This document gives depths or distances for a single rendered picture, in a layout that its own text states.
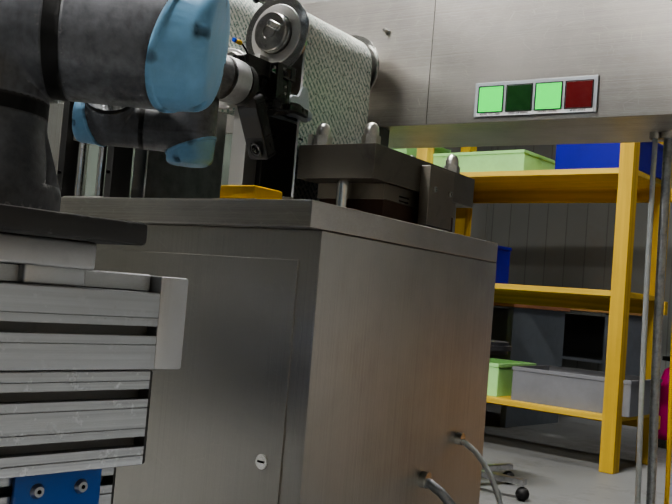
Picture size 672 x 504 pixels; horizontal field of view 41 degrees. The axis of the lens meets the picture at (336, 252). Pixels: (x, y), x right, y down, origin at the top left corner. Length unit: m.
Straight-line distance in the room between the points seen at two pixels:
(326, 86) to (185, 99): 0.96
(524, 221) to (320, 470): 7.44
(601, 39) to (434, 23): 0.36
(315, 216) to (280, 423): 0.30
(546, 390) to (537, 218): 3.93
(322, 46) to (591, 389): 3.33
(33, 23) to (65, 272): 0.21
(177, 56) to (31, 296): 0.24
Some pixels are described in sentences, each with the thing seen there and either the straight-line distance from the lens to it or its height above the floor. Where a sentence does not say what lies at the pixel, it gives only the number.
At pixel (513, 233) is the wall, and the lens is 8.72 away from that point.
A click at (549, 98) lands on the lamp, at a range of 1.78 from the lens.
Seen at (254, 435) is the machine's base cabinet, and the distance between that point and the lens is 1.33.
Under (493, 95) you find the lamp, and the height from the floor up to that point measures 1.19.
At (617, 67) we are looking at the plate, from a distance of 1.77.
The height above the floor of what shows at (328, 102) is 1.14.
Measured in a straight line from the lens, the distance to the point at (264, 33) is 1.73.
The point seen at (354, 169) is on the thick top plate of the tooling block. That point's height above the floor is 0.98.
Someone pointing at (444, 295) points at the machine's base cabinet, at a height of 0.78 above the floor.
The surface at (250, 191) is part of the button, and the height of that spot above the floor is 0.91.
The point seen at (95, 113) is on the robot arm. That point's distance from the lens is 1.41.
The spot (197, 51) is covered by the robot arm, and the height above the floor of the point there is 0.96.
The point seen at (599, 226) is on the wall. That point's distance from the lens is 8.30.
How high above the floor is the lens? 0.77
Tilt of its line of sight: 3 degrees up
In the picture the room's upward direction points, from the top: 5 degrees clockwise
